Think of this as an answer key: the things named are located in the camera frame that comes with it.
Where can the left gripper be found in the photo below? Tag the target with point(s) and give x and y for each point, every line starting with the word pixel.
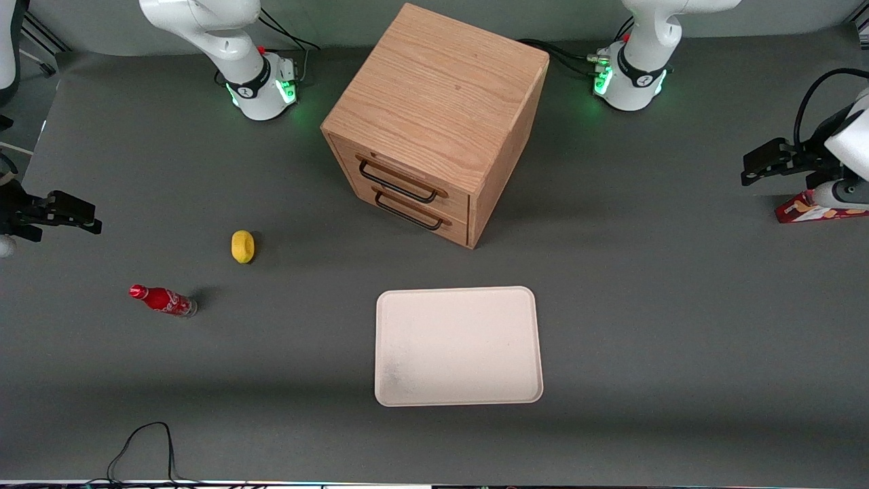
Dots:
pixel 809 161

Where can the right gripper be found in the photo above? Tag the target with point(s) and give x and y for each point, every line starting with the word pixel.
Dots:
pixel 12 207

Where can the red cookie box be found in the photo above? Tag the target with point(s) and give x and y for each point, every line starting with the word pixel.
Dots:
pixel 798 212

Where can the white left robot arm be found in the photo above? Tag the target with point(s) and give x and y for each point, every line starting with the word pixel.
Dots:
pixel 638 75

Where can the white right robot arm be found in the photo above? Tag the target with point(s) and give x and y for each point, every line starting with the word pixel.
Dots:
pixel 217 34

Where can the cream rectangular plastic tray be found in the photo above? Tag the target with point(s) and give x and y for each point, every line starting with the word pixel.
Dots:
pixel 458 346

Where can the red cola bottle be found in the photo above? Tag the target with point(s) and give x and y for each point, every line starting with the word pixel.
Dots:
pixel 163 299

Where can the yellow lemon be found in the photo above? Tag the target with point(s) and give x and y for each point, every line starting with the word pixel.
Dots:
pixel 242 246

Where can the white rounded plastic object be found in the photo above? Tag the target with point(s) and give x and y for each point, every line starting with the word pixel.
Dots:
pixel 9 47

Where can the wooden drawer cabinet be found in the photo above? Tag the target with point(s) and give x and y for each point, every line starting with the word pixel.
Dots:
pixel 441 88

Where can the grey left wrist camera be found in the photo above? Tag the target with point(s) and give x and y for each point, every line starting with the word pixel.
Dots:
pixel 842 195

